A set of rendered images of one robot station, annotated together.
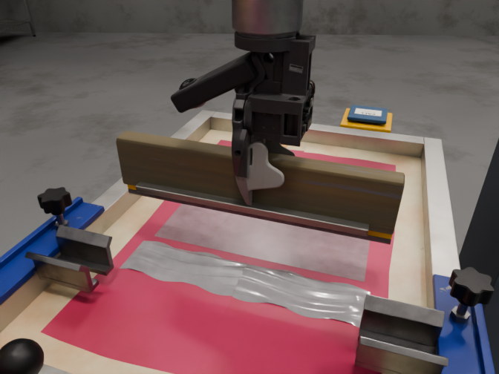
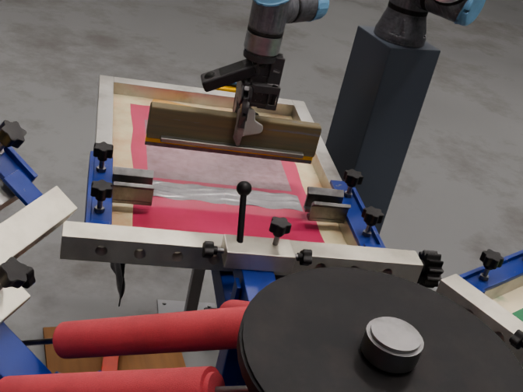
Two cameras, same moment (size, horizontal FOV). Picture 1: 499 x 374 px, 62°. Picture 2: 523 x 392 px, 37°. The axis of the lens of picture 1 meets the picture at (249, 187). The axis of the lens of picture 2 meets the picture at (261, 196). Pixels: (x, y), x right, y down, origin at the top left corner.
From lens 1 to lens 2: 1.24 m
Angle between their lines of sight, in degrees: 29
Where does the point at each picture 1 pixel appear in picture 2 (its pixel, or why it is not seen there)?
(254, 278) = (232, 194)
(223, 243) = (198, 177)
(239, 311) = (234, 209)
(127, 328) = (180, 222)
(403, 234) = (301, 166)
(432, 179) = not seen: hidden behind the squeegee
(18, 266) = not seen: hidden behind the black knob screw
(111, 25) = not seen: outside the picture
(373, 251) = (289, 176)
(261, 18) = (268, 49)
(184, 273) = (190, 194)
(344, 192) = (291, 134)
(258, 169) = (249, 124)
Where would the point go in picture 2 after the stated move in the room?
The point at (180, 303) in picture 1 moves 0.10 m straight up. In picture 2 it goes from (199, 209) to (207, 169)
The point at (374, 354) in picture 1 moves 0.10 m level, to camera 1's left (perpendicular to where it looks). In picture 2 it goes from (318, 211) to (279, 215)
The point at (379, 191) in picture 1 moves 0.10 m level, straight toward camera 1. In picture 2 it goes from (309, 133) to (317, 154)
